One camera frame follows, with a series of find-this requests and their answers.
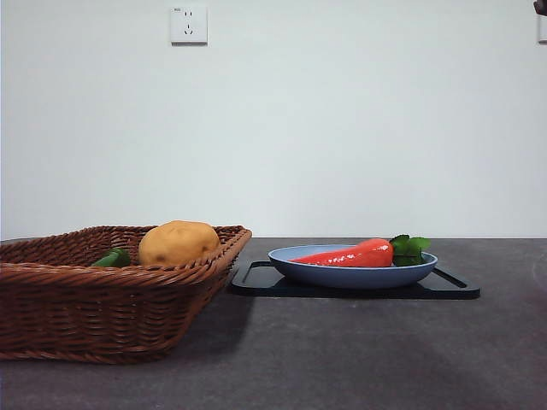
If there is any orange carrot with green leaves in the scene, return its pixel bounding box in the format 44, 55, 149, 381
286, 234, 432, 268

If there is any blue round plate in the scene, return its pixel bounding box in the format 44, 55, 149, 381
268, 243, 439, 290

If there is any black rectangular tray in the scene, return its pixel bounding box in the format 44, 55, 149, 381
230, 260, 481, 299

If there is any yellow-brown potato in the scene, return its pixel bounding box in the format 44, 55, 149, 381
138, 220, 221, 267

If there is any green pepper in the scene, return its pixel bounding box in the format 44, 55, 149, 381
89, 249, 132, 269

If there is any brown wicker basket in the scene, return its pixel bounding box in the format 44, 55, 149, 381
0, 225, 252, 366

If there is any white wall socket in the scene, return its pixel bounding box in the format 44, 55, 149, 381
170, 4, 209, 46

